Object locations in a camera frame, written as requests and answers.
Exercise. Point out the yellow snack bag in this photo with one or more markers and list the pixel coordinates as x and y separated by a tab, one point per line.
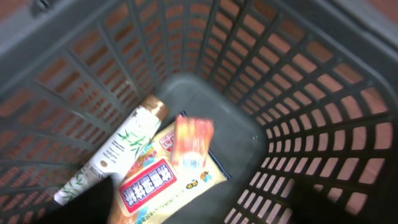
152	190

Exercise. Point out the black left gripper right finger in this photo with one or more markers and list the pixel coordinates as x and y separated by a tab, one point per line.
311	207

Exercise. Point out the grey plastic shopping basket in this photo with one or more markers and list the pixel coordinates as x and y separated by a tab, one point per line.
297	90

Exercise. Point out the small orange box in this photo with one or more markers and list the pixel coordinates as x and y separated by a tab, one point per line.
192	139

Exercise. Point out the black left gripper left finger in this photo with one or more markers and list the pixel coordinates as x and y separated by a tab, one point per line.
91	207

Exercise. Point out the white floral tube gold cap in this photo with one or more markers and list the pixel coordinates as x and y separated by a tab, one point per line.
119	152

